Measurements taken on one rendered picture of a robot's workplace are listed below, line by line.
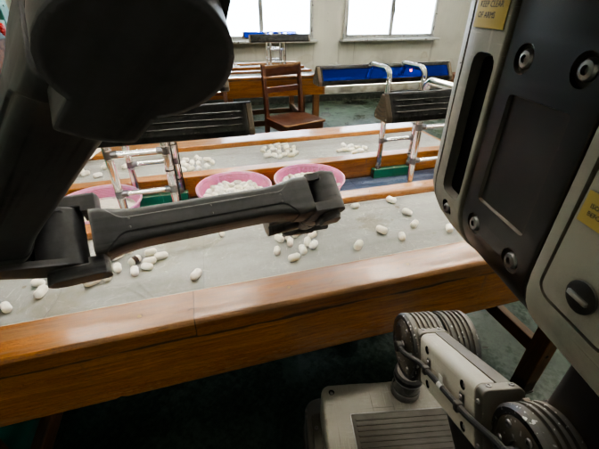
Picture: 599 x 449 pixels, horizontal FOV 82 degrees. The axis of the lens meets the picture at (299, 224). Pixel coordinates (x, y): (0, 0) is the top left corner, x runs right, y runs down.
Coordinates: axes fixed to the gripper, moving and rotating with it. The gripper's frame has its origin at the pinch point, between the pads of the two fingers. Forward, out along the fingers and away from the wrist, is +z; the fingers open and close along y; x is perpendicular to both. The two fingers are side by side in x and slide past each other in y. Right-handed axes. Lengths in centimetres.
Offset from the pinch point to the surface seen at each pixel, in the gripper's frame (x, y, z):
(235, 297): 14.6, 16.3, -2.2
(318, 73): -63, -30, 41
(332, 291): 17.0, -4.4, -5.4
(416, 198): -6, -51, 25
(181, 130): -24.5, 22.7, -1.8
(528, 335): 51, -90, 33
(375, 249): 9.5, -22.9, 7.3
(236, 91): -164, -22, 234
